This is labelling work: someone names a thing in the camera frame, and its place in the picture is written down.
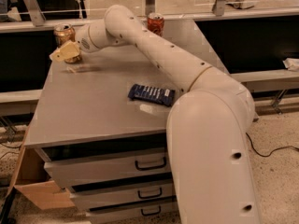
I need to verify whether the black floor cable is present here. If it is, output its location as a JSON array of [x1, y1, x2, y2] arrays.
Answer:
[[245, 132, 299, 159]]

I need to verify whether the grey drawer cabinet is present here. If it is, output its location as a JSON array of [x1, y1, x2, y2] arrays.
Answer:
[[23, 18, 260, 224]]

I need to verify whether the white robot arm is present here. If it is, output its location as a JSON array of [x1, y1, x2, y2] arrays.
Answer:
[[50, 5, 262, 224]]

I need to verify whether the bottom grey drawer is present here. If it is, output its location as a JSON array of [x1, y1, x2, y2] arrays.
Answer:
[[86, 200, 178, 224]]

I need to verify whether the gold orange soda can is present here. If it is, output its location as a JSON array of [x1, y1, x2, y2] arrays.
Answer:
[[54, 23, 81, 63]]

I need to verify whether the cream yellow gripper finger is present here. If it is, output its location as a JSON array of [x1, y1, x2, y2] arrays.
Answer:
[[50, 40, 80, 62]]

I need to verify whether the top grey drawer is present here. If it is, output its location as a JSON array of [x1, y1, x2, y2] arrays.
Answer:
[[44, 148, 171, 192]]

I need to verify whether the red cola can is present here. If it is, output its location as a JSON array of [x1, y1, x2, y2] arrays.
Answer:
[[147, 12, 164, 36]]

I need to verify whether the brown cardboard box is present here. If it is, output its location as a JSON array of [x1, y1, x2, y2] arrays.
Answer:
[[7, 145, 75, 210]]

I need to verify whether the grey metal railing frame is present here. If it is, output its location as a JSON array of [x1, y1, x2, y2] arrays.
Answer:
[[1, 0, 299, 31]]

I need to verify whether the blue snack bar wrapper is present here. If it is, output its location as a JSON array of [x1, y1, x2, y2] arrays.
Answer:
[[128, 84, 176, 106]]

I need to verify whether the middle grey drawer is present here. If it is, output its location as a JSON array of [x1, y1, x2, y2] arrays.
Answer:
[[70, 180, 175, 210]]

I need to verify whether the grey drawer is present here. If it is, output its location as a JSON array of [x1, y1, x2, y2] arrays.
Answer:
[[44, 148, 171, 192], [86, 200, 178, 224], [70, 180, 175, 210]]

